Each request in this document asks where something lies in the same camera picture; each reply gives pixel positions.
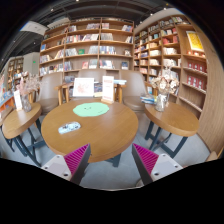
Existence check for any beige right armchair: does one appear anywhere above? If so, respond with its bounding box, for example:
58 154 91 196
119 70 147 111

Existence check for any wooden bookshelf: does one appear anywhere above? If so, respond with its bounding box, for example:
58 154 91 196
134 11 224 153
39 17 134 76

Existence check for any left vase with dried flowers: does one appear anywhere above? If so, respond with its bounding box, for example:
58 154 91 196
16 75 41 112

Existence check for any white standing menu sign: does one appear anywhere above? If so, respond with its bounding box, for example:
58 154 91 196
102 76 114 103

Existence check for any wooden right bookshelf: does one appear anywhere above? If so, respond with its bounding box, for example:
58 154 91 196
134 11 224 153

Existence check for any round wooden table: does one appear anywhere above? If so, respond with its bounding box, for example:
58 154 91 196
41 98 138 167
2 103 46 167
145 102 199 158

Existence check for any beige left armchair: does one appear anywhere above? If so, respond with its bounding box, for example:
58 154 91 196
37 72 63 114

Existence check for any small white left sign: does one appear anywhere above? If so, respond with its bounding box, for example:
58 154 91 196
13 90 22 111

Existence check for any round wooden centre table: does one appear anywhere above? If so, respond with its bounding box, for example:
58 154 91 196
41 98 138 167

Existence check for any far left bookshelf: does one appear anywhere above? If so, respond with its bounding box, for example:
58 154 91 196
7 56 24 89

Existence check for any round green mouse pad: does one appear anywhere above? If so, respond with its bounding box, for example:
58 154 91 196
73 102 109 117

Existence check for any round wooden left table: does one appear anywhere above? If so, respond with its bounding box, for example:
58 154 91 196
2 103 46 167

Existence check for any patterned computer mouse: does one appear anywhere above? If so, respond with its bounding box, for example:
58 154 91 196
58 122 81 134

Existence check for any beige armchair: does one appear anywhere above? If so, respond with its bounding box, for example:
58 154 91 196
37 72 63 114
119 70 147 111

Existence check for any wooden back bookshelf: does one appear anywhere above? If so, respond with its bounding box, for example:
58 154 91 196
39 17 134 76

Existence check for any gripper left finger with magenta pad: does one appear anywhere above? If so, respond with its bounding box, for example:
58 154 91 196
42 144 91 185

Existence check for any white sign card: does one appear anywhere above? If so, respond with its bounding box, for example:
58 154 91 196
73 78 94 97

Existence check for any stack of books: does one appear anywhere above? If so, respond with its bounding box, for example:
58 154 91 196
140 96 155 104

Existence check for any round wooden right table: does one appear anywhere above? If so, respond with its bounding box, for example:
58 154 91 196
145 102 199 158

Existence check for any yellow framed poster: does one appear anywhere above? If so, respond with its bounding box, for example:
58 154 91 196
186 31 204 52

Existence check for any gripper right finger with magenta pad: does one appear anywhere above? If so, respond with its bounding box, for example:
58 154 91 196
132 143 182 185

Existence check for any glass vase with dried flowers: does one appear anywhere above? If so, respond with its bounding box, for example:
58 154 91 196
151 66 179 112

